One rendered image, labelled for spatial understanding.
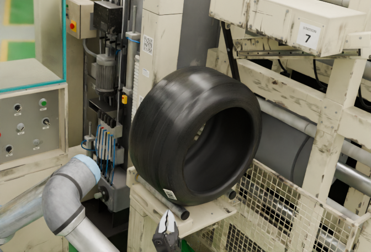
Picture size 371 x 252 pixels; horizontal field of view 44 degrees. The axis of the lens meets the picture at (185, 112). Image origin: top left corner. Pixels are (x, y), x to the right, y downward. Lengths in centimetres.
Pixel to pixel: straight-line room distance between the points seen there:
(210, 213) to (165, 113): 62
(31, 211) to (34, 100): 68
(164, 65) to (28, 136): 73
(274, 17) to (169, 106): 53
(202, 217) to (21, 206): 82
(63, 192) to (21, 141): 88
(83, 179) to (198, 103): 52
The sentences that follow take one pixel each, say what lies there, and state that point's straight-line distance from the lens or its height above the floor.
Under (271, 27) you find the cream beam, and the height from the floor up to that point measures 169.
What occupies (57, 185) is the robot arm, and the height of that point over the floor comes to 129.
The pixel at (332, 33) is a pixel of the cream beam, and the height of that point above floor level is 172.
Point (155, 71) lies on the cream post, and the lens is 199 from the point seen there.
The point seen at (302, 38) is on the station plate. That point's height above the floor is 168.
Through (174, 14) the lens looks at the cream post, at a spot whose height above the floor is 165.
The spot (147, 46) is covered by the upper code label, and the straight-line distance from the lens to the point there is 201.
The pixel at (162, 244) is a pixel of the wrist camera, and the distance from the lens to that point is 166.
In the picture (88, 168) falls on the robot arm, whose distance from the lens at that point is 149.
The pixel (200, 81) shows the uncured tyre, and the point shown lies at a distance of 178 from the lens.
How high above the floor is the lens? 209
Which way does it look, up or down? 25 degrees down
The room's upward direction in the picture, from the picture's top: 7 degrees clockwise
